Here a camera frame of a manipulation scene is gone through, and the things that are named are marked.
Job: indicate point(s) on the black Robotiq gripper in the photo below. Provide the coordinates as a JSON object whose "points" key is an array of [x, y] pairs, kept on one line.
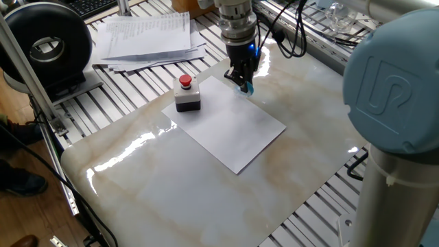
{"points": [[243, 55]]}

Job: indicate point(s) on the blue correction tape dispenser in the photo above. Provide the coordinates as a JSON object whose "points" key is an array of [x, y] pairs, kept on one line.
{"points": [[250, 90]]}

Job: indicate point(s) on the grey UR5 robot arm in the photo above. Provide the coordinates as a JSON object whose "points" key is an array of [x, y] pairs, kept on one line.
{"points": [[394, 85]]}

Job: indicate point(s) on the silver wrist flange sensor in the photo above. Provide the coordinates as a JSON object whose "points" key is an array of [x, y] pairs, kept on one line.
{"points": [[238, 24]]}

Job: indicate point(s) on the loose white paper pile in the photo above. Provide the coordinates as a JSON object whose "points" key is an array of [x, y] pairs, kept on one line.
{"points": [[199, 48]]}

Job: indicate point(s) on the grey box red push button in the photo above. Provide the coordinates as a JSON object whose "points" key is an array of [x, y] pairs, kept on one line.
{"points": [[187, 97]]}

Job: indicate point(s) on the wooden block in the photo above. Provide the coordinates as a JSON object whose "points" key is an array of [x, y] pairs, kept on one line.
{"points": [[185, 7]]}

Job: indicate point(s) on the printed white paper sheet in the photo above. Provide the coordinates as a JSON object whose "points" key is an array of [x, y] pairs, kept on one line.
{"points": [[147, 34]]}

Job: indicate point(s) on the clear drinking glass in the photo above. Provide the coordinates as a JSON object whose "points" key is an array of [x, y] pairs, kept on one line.
{"points": [[339, 17]]}

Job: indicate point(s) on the grey metal stand plate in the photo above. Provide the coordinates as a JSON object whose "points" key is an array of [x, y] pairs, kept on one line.
{"points": [[89, 84]]}

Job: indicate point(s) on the black computer keyboard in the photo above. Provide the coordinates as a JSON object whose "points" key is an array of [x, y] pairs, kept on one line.
{"points": [[89, 7]]}

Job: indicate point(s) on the aluminium table edge beam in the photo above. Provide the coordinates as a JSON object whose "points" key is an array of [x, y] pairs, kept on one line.
{"points": [[58, 171]]}

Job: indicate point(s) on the dark blue shoe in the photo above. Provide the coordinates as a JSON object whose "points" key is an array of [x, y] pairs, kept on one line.
{"points": [[24, 182], [24, 132]]}

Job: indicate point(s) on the brown leather shoe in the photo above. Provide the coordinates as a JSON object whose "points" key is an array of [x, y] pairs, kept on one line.
{"points": [[25, 241]]}

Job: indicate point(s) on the thick aluminium rail profile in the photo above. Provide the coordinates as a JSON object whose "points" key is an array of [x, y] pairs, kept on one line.
{"points": [[308, 44]]}

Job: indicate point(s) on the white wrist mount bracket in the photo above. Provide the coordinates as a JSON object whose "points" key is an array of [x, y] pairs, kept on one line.
{"points": [[205, 3]]}

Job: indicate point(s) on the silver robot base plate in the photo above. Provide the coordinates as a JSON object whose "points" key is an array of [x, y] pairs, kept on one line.
{"points": [[346, 226]]}

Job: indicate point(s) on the metal corner bracket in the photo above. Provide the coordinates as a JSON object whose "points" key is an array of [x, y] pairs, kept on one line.
{"points": [[60, 127], [59, 241]]}

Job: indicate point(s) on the aluminium frame post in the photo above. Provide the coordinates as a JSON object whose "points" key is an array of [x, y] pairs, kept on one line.
{"points": [[27, 75]]}

